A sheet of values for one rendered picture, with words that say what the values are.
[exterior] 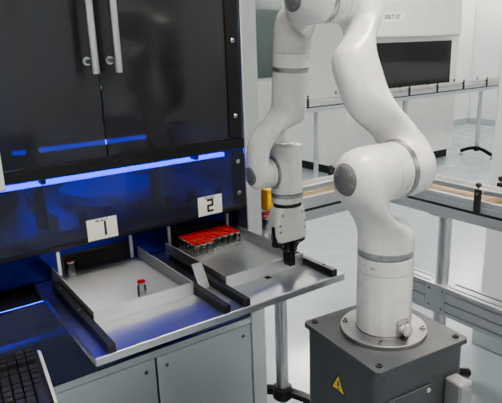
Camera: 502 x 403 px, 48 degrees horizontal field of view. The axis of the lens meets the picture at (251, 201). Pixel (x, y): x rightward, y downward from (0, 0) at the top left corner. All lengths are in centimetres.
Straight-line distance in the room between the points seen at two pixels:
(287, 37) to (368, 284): 60
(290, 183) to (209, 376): 78
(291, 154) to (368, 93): 33
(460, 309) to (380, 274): 114
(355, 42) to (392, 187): 31
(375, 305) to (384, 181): 28
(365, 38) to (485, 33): 939
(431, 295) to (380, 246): 121
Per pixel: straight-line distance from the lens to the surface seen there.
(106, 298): 148
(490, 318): 225
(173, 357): 183
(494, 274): 292
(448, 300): 233
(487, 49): 1056
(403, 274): 122
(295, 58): 138
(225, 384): 199
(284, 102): 139
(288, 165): 143
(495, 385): 282
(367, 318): 126
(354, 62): 119
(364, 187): 109
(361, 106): 118
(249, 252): 170
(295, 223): 150
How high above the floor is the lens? 149
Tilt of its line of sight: 16 degrees down
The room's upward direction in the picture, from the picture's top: 2 degrees counter-clockwise
